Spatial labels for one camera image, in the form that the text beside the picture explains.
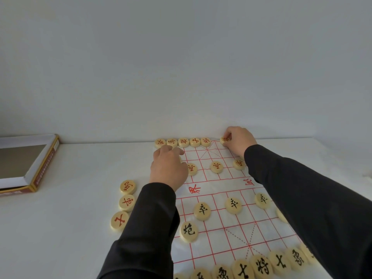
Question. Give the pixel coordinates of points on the person's right hand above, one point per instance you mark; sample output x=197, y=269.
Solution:
x=241, y=140

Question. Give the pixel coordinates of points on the person's left hand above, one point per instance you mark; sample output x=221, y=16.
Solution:
x=168, y=168

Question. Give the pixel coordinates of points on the red grid xiangqi board sheet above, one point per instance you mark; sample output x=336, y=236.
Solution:
x=229, y=238

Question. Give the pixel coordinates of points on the white cardboard box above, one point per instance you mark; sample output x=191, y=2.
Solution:
x=17, y=181

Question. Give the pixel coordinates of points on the person's left forearm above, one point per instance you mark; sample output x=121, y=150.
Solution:
x=145, y=238

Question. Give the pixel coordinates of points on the person's right forearm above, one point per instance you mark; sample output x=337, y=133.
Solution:
x=319, y=206

